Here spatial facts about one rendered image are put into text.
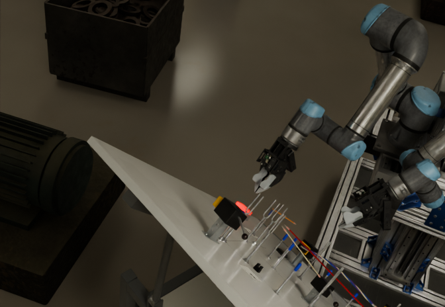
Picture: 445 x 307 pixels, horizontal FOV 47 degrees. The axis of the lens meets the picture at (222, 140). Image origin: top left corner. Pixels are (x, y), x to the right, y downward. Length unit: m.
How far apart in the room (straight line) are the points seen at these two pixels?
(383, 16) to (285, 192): 1.94
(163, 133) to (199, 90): 0.65
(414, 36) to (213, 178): 2.05
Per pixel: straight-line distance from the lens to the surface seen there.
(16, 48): 4.72
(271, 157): 1.71
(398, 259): 2.71
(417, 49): 1.73
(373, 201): 1.75
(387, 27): 1.77
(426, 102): 2.07
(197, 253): 1.00
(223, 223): 1.15
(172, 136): 3.75
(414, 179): 1.75
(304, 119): 1.69
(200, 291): 1.92
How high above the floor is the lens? 2.37
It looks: 39 degrees down
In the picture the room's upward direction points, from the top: 11 degrees clockwise
